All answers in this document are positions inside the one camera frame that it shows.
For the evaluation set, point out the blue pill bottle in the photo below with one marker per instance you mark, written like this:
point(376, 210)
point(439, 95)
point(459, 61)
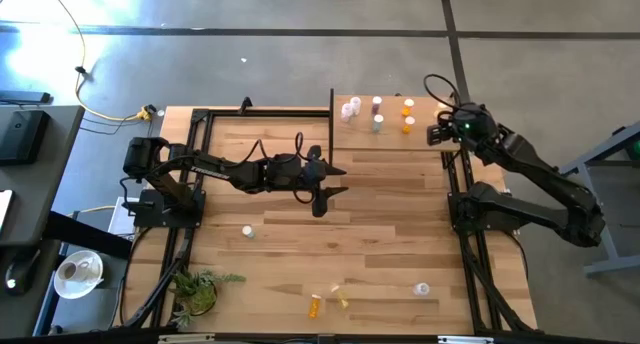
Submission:
point(378, 123)

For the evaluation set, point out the black desk bar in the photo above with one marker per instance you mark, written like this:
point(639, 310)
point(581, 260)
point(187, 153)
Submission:
point(85, 234)

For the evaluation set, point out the white coffee cup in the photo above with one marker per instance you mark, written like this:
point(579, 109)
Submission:
point(67, 270)

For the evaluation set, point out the grey desk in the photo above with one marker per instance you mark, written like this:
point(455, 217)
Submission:
point(45, 194)

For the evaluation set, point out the green potted succulent plant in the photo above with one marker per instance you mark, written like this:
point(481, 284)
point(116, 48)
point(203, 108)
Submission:
point(197, 294)

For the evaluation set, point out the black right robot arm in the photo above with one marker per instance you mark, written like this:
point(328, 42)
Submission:
point(540, 164)

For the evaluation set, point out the pale yellow pill bottle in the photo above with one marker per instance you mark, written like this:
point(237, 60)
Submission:
point(441, 106)
point(340, 297)

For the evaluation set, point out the black computer mouse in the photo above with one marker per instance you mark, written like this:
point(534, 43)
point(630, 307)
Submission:
point(20, 274)

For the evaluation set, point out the grey metal table frame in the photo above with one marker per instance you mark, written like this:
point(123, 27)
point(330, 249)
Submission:
point(612, 254)

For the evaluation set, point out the small white bottle left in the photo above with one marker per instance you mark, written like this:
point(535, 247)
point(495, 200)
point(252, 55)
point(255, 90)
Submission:
point(247, 231)

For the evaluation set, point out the clear pill bottle white cap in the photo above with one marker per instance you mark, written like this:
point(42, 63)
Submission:
point(421, 289)
point(355, 104)
point(346, 113)

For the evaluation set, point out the amber pill bottle white cap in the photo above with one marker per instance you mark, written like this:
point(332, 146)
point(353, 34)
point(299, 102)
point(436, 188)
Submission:
point(408, 125)
point(315, 308)
point(408, 107)

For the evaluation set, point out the white tablet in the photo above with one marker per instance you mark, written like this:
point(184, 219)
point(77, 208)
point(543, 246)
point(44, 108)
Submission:
point(4, 209)

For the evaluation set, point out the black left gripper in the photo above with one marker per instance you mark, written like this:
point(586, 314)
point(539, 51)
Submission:
point(312, 179)

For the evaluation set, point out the silver metal bracket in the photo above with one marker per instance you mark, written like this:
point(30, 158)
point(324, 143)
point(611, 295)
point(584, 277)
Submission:
point(185, 339)
point(465, 340)

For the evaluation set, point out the black frame clamp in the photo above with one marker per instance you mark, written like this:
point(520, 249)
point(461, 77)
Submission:
point(245, 105)

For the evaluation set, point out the yellow plug connector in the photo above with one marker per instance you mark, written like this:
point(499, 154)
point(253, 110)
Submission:
point(145, 114)

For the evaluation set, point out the black computer tower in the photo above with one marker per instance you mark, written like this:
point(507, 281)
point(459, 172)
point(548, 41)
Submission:
point(22, 139)

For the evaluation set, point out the black aluminium table frame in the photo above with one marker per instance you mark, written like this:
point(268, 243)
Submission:
point(270, 113)

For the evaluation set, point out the white paper sheet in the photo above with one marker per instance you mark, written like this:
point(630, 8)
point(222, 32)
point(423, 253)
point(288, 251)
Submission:
point(117, 221)

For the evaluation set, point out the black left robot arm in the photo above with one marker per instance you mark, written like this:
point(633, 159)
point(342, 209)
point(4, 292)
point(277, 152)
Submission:
point(215, 169)

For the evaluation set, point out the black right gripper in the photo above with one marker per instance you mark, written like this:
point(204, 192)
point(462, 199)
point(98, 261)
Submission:
point(465, 129)

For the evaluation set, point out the black flat device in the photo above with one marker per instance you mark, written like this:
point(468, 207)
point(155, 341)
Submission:
point(25, 97)

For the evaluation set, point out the green object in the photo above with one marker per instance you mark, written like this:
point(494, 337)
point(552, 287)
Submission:
point(636, 149)

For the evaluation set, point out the wooden shelf with black legs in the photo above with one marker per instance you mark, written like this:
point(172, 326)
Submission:
point(390, 139)

